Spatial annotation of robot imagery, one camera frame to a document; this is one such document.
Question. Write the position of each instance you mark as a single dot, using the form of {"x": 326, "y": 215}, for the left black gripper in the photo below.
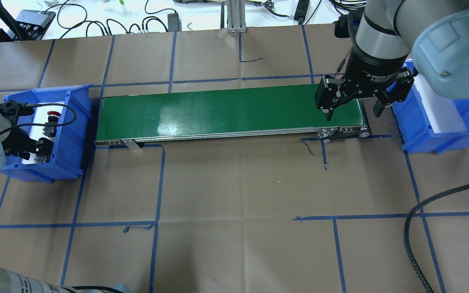
{"x": 16, "y": 142}

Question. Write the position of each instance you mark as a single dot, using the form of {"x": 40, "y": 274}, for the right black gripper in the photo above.
{"x": 371, "y": 70}

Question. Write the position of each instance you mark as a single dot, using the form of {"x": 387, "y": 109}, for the yellow push button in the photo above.
{"x": 42, "y": 158}

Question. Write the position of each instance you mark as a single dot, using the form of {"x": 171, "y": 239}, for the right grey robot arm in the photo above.
{"x": 434, "y": 33}

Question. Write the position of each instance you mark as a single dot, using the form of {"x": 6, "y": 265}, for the blue bin with buttons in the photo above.
{"x": 69, "y": 142}

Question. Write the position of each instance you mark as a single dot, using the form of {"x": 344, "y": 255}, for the red push button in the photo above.
{"x": 50, "y": 128}

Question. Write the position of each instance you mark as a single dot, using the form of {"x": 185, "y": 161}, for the white foam pad left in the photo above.
{"x": 40, "y": 117}

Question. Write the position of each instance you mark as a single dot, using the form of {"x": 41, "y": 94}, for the green conveyor belt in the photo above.
{"x": 279, "y": 110}

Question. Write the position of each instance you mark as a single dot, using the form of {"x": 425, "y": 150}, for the black power strip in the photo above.
{"x": 300, "y": 13}

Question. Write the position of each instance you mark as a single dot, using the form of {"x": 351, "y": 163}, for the blue empty bin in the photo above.
{"x": 417, "y": 133}

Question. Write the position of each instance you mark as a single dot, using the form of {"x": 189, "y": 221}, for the black power adapter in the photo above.
{"x": 174, "y": 22}

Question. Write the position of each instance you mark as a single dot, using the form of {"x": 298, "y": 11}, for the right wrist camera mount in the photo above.
{"x": 348, "y": 24}

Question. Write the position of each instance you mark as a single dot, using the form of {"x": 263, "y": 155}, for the aluminium frame post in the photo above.
{"x": 236, "y": 22}

